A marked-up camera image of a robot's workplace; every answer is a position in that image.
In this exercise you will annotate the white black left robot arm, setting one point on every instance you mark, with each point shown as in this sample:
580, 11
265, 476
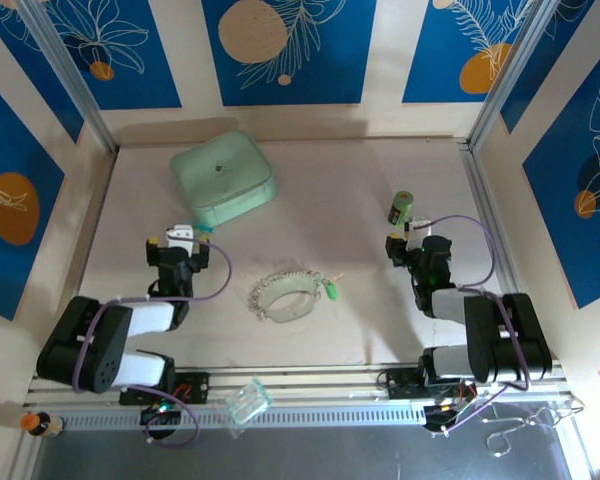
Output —
80, 340

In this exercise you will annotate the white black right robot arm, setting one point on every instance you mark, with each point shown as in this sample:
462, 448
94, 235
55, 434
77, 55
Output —
505, 340

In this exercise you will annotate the light blue wipes packet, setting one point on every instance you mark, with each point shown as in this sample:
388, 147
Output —
206, 229

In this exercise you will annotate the green cylindrical battery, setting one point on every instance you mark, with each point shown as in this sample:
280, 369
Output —
402, 205

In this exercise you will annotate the mint green zip case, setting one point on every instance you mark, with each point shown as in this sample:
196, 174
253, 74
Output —
220, 175

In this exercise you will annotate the clear plastic box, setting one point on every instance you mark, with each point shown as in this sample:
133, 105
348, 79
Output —
247, 400

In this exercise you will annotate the small bottle orange cap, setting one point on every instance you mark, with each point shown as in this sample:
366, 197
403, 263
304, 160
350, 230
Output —
45, 424

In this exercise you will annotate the aluminium side rail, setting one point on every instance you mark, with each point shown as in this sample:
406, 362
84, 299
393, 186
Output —
92, 225
496, 240

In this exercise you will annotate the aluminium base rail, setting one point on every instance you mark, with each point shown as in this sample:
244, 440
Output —
305, 380

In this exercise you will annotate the aluminium frame post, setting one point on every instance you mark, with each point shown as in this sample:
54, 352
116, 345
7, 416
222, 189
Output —
515, 65
67, 65

